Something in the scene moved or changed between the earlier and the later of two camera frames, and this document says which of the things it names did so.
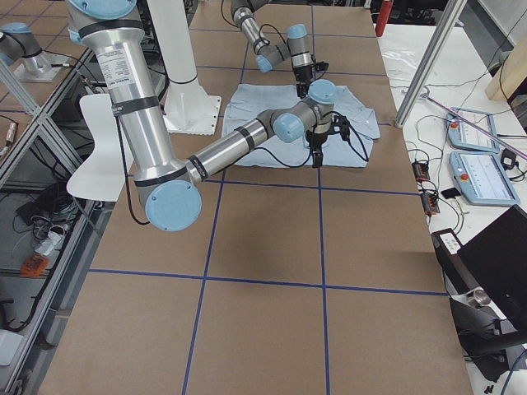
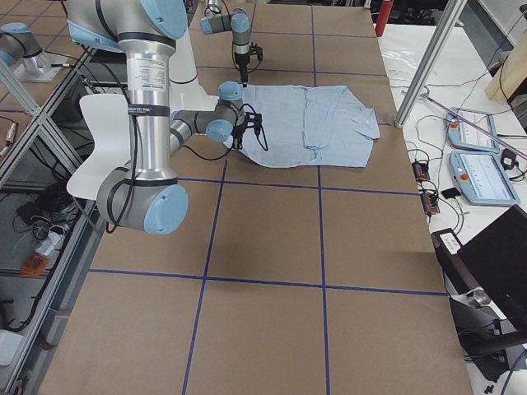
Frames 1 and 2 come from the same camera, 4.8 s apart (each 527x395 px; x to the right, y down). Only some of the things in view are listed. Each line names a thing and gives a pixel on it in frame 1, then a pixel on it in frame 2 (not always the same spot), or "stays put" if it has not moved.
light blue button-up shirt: x=243 y=101 stays put
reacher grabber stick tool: x=478 y=127 stays put
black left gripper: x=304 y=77 to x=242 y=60
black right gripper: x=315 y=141 to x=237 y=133
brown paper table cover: x=289 y=281 stays put
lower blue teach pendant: x=483 y=178 stays put
